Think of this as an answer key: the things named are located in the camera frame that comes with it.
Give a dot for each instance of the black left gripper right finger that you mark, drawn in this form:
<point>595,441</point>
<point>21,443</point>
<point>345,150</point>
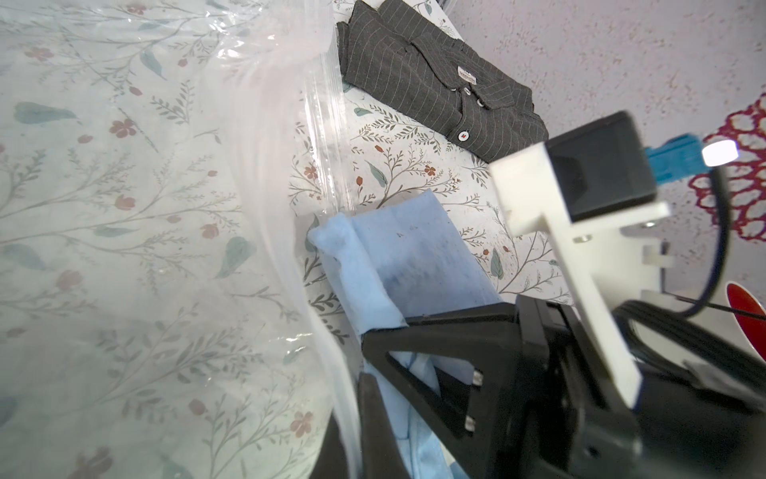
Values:
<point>380,453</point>

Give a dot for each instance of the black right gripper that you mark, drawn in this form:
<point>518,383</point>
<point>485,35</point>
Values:
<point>700,411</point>

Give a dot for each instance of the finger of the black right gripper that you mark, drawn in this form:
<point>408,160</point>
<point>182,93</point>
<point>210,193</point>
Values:
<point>463,373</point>

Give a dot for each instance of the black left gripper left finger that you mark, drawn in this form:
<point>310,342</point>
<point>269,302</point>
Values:
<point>331,462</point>

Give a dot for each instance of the light blue shirt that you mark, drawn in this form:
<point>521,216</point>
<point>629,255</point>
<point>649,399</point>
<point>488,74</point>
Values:
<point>385,266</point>

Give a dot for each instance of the clear plastic vacuum bag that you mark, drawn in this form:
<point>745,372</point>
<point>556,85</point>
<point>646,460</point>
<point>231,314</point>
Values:
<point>161,162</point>

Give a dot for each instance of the dark grey striped shirt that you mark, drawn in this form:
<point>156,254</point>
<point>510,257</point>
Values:
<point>408,63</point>

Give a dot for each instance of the red and white mug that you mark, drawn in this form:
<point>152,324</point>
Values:
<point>749,314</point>

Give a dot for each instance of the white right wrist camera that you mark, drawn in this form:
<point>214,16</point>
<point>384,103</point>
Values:
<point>584,189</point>

